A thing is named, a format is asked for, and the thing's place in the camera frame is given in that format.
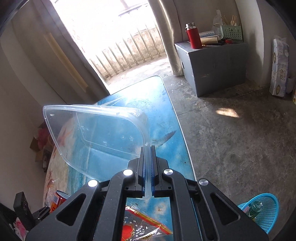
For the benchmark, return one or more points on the brown paper bag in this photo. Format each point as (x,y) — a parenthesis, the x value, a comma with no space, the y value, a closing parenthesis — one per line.
(35,143)

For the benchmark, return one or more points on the green perforated basket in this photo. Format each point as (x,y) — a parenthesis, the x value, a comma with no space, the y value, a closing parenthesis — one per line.
(231,33)

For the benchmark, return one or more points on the beige box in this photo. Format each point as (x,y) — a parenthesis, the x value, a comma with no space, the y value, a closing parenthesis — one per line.
(208,40)

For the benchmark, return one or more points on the green plastic bottle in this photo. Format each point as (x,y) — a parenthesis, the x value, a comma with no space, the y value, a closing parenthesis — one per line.
(254,208)

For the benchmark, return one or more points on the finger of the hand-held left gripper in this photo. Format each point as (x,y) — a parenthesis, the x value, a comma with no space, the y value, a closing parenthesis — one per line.
(41,213)

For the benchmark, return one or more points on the red tape roll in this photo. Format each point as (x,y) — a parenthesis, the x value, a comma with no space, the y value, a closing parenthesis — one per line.
(229,41)

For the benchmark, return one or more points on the clear plastic bag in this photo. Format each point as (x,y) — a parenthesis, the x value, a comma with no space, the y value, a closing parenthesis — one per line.
(217,23)

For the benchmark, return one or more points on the red thermos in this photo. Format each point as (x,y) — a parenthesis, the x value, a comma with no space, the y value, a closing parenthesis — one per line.
(194,37)

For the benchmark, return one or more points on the pink bag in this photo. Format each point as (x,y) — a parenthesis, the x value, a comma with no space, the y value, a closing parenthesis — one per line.
(44,136)

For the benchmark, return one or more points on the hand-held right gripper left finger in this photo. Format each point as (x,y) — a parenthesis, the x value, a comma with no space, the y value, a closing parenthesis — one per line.
(143,171)

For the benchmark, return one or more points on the red clear snack packet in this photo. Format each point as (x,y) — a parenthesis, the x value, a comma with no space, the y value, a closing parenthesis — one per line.
(138,229)

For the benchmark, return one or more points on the blue plastic mesh basket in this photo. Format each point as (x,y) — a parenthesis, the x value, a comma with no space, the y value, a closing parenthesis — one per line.
(268,215)

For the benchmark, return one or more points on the clear plastic food container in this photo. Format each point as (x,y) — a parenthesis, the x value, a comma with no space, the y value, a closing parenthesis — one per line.
(104,129)

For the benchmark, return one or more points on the white blue box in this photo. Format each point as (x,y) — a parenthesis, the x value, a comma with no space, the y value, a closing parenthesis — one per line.
(208,34)

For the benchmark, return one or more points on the balcony railing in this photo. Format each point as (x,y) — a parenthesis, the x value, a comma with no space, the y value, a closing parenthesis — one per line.
(129,53)

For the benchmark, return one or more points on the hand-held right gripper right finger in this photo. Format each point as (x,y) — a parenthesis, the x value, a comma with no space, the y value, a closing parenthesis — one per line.
(152,171)

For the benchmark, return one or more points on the grey cabinet box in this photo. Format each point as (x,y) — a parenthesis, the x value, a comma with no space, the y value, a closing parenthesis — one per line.
(215,69)

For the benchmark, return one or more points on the beige curtain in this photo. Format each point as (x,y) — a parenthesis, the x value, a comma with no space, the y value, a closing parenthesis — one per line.
(168,46)
(69,34)

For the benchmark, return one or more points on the wooden chopsticks bundle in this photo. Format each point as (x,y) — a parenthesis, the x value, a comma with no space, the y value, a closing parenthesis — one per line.
(233,20)

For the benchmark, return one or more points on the red drink can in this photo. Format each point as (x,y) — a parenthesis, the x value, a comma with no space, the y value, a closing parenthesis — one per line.
(57,201)

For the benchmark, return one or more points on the toilet paper pack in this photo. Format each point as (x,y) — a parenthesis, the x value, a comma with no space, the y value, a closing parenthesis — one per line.
(278,69)

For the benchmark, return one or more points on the beach print table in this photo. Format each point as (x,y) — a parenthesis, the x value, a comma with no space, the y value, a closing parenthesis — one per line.
(161,111)

